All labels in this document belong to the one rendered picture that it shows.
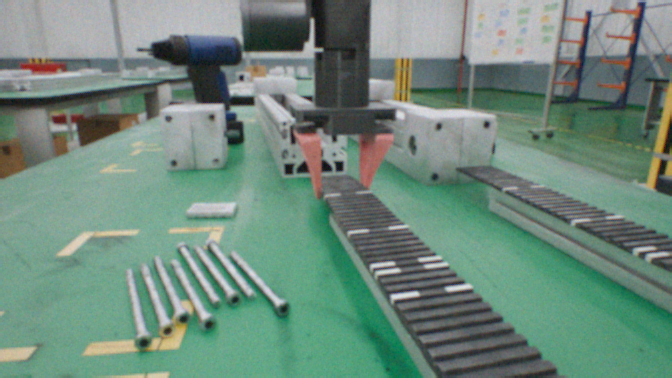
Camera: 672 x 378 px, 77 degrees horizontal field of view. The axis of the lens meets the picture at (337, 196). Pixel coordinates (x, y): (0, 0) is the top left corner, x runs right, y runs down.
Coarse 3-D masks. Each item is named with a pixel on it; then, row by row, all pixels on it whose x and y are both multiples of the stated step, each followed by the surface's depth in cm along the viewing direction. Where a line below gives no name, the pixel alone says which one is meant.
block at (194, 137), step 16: (160, 112) 64; (176, 112) 65; (192, 112) 65; (208, 112) 66; (224, 112) 75; (176, 128) 65; (192, 128) 66; (208, 128) 66; (224, 128) 74; (176, 144) 66; (192, 144) 67; (208, 144) 67; (224, 144) 71; (176, 160) 67; (192, 160) 67; (208, 160) 68; (224, 160) 69
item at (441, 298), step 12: (444, 288) 25; (456, 288) 25; (468, 288) 25; (396, 300) 24; (408, 300) 24; (420, 300) 24; (432, 300) 24; (444, 300) 24; (456, 300) 24; (468, 300) 24; (480, 300) 24; (408, 312) 23
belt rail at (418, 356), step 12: (336, 228) 42; (348, 240) 38; (348, 252) 37; (360, 264) 34; (372, 276) 31; (372, 288) 31; (384, 300) 28; (384, 312) 29; (396, 312) 27; (396, 324) 26; (408, 336) 25; (408, 348) 25; (420, 348) 23; (420, 360) 23; (432, 372) 22
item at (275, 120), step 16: (256, 96) 121; (288, 96) 109; (256, 112) 128; (272, 112) 73; (288, 112) 96; (272, 128) 73; (288, 128) 61; (320, 128) 69; (272, 144) 75; (288, 144) 62; (336, 144) 63; (288, 160) 62; (304, 160) 63; (336, 160) 64; (288, 176) 63; (304, 176) 64
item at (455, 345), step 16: (432, 336) 21; (448, 336) 21; (464, 336) 21; (480, 336) 21; (496, 336) 21; (512, 336) 21; (432, 352) 20; (448, 352) 20; (464, 352) 20; (480, 352) 20; (496, 352) 20
